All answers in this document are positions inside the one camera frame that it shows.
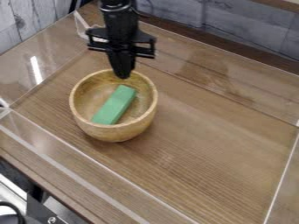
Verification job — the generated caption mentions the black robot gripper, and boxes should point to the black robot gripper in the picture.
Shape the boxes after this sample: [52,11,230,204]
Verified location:
[85,0,156,79]

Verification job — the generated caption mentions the round wooden bowl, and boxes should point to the round wooden bowl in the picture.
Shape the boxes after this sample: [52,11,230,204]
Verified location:
[69,69,158,143]

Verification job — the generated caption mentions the black metal table bracket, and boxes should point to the black metal table bracket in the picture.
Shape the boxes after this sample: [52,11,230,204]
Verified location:
[25,194,76,224]

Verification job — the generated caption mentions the green rectangular block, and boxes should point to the green rectangular block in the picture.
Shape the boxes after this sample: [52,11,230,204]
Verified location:
[91,85,136,125]

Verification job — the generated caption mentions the clear acrylic tray walls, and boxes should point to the clear acrylic tray walls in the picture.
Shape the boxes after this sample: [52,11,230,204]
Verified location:
[0,17,299,224]

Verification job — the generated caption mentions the black cable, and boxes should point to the black cable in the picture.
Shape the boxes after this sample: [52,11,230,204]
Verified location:
[0,200,27,224]

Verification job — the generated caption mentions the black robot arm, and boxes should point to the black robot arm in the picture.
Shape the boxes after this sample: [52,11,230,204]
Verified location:
[85,0,156,79]

